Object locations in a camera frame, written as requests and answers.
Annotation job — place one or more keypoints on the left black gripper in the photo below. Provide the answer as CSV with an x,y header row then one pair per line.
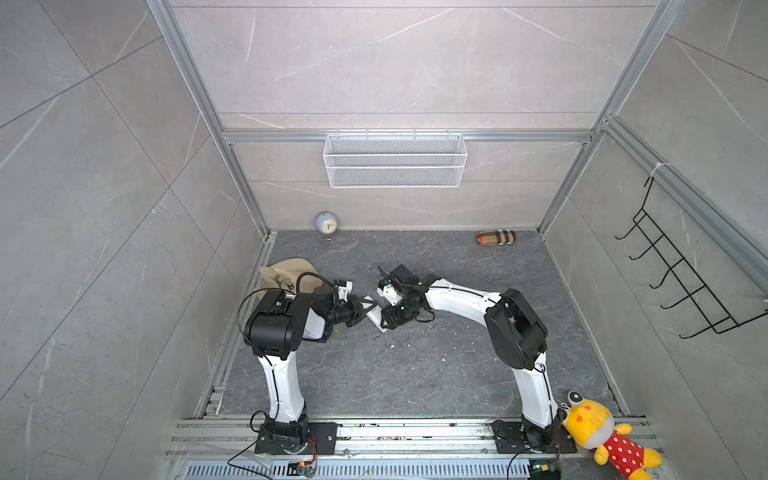
x,y
354,302

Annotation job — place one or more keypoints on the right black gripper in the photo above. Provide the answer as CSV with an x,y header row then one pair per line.
x,y
391,320

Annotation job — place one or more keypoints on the white remote control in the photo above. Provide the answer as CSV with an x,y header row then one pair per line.
x,y
373,311

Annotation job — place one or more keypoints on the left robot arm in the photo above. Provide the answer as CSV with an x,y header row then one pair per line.
x,y
275,329

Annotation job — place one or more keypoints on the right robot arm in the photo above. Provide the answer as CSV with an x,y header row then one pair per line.
x,y
517,334

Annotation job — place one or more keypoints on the beige cap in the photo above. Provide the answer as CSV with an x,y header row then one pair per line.
x,y
284,274

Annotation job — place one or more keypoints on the small round grey clock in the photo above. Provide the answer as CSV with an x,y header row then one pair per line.
x,y
327,223

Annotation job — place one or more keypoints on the plaid striped slipper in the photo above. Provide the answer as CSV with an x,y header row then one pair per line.
x,y
496,237

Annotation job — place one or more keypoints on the yellow plush toy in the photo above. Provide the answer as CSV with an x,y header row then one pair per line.
x,y
592,427

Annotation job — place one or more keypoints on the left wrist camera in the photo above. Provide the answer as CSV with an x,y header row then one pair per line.
x,y
343,289

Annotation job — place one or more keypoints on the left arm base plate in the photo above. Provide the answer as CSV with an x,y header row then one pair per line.
x,y
297,438

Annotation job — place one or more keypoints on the white wire mesh basket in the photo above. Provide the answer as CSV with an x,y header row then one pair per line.
x,y
394,160

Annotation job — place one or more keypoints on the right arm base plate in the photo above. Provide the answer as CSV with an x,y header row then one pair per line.
x,y
516,437

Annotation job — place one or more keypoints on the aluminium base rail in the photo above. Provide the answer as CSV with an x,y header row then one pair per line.
x,y
367,448

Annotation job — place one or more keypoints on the black wall hook rack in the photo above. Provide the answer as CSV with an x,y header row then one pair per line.
x,y
716,316

